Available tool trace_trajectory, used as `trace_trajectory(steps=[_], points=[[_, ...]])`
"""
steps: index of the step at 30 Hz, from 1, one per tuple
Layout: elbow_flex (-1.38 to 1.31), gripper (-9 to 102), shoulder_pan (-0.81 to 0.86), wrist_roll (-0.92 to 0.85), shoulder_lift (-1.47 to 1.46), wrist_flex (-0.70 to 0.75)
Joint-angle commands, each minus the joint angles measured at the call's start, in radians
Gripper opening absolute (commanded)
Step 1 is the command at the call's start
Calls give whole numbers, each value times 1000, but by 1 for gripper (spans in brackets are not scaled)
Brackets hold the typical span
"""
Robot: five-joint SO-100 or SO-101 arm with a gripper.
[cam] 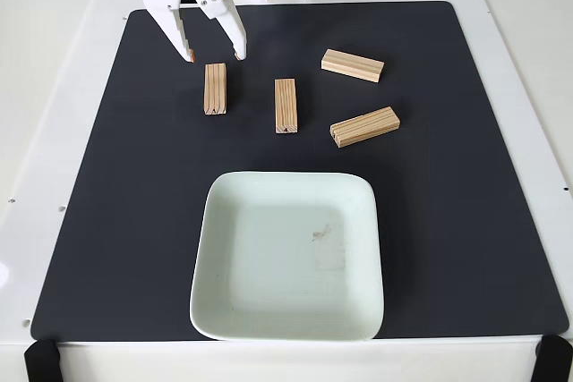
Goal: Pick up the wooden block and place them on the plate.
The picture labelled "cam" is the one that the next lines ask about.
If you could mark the grooved wooden block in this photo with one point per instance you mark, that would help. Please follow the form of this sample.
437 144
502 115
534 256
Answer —
215 89
365 126

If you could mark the wooden block with number mark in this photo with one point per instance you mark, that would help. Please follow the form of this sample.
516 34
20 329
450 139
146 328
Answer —
285 105

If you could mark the smooth pale wooden block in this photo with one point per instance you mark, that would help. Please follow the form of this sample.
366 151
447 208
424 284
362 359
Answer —
353 65

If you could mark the pale green square plate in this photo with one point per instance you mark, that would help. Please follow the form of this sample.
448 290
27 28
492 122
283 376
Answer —
286 265

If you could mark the black table mat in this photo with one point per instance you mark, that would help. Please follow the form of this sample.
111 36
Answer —
134 176

